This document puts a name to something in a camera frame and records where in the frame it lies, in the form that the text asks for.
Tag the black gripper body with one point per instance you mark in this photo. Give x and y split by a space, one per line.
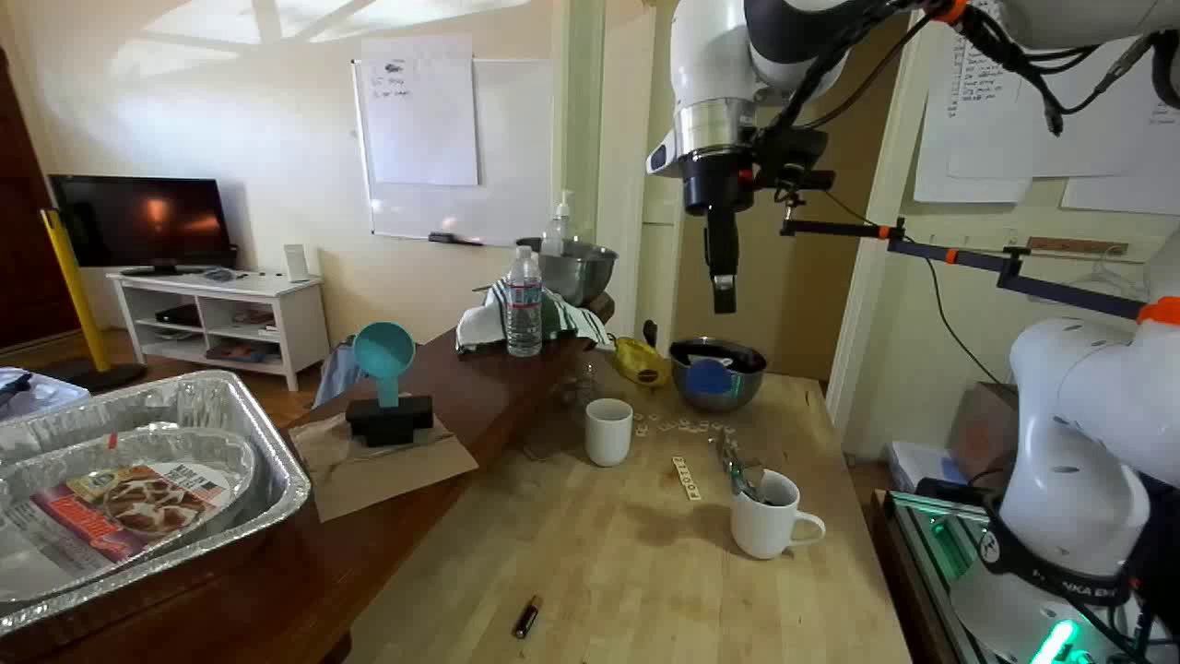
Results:
712 185

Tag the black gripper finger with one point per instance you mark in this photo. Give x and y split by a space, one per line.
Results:
733 264
712 252

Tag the robot base platform green light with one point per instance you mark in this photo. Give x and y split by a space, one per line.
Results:
973 576

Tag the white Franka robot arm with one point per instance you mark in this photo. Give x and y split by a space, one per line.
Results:
712 60

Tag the light blue cloth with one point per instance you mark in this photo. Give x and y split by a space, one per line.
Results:
333 374

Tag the yellow banana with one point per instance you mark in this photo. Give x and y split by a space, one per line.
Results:
641 360

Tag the large metal pot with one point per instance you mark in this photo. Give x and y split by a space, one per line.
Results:
582 272

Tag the clear soap dispenser bottle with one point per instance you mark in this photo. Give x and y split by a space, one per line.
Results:
559 226

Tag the white green striped towel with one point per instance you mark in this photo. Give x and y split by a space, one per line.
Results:
575 321

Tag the crumpled clear plastic wrap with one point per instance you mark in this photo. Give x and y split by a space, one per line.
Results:
583 385

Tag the clear plastic water bottle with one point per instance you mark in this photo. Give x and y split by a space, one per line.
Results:
524 309

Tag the whiteboard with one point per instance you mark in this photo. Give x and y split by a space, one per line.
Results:
519 149

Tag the metal utensils in mug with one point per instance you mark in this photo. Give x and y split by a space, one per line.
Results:
737 465

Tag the small pale stick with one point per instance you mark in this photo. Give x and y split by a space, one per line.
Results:
684 481

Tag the black whiteboard eraser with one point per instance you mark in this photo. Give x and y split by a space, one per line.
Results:
454 237

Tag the white paper sheet on whiteboard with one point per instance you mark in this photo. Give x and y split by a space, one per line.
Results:
419 116

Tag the teal plastic measuring cup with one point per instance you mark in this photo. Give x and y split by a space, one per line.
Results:
384 357

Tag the black block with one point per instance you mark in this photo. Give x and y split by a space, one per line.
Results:
390 419

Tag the brown cardboard sheet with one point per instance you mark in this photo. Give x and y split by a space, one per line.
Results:
392 472

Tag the small black lighter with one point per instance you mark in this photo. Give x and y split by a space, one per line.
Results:
524 617

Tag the small white speaker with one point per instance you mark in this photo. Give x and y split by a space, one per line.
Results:
296 264

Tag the large aluminium foil tray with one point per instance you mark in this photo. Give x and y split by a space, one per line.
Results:
264 445

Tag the white television stand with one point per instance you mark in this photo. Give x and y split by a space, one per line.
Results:
227 321

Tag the small aluminium foil tray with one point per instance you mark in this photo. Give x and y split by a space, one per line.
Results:
223 445

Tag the black flat television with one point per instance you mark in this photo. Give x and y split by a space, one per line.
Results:
142 224

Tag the yellow pole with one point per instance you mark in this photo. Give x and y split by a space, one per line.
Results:
74 295

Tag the printed food packet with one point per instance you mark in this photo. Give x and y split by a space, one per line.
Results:
116 503

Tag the dark wooden cabinet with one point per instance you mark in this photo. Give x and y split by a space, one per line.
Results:
23 224

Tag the black camera boom orange joints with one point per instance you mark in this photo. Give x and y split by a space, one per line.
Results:
973 258

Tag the large white wall paper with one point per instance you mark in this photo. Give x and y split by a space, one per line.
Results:
973 134

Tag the small white wall paper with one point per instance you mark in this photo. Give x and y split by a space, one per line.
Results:
1128 172

